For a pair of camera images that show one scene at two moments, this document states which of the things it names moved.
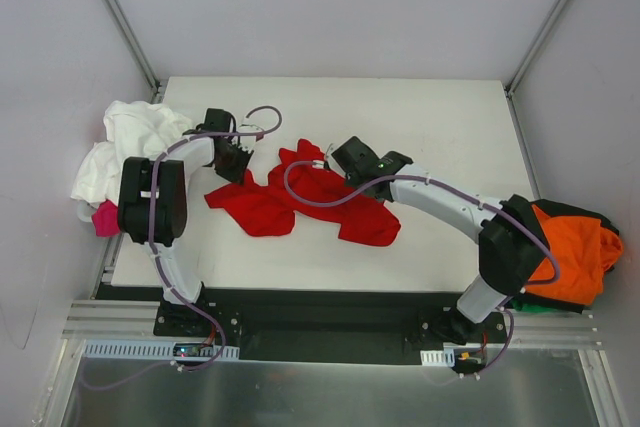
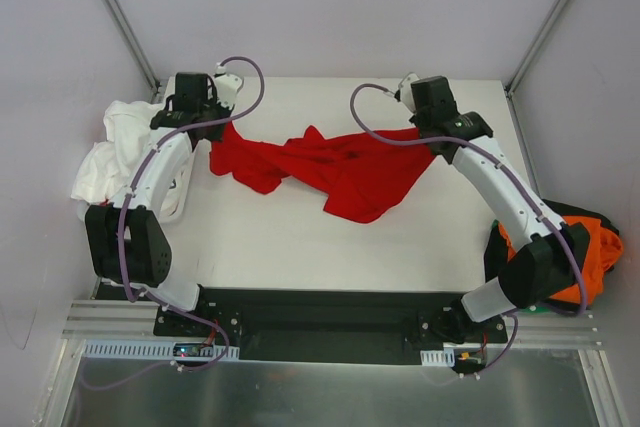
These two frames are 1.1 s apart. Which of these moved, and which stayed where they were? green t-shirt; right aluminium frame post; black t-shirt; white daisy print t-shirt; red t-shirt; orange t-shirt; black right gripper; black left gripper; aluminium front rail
Moved: black left gripper; red t-shirt; black right gripper
Stayed: black t-shirt; orange t-shirt; right aluminium frame post; aluminium front rail; white daisy print t-shirt; green t-shirt
